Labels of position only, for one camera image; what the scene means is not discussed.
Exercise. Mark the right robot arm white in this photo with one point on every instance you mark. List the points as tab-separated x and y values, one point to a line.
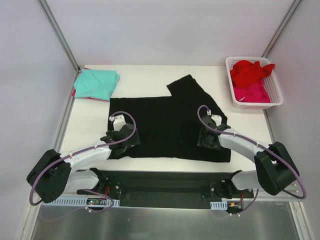
274	167

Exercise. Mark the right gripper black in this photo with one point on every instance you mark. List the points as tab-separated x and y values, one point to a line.
205	139

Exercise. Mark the folded pink t-shirt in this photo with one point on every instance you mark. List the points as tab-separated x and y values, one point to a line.
92	84

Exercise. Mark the black t-shirt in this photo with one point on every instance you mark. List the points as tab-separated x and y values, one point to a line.
168	126

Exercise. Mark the left aluminium frame post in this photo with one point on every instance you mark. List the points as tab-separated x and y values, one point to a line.
59	34

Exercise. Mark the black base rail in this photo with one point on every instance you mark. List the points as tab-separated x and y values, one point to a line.
173	190

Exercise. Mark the white plastic basket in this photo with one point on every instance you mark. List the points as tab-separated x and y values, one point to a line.
271	85

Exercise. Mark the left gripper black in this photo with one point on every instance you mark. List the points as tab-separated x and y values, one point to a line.
130	139

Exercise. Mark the red t-shirt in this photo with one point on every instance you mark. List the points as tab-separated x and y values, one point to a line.
245	73

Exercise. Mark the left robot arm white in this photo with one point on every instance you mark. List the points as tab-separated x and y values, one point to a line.
56	173

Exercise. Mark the right aluminium frame post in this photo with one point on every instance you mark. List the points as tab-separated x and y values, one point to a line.
280	29

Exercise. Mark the magenta t-shirt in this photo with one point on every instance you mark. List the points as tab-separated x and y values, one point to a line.
255	93

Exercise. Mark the aluminium frame post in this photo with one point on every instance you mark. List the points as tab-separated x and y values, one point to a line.
280	29
59	34

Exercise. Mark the folded teal t-shirt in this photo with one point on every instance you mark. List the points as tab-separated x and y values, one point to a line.
112	82

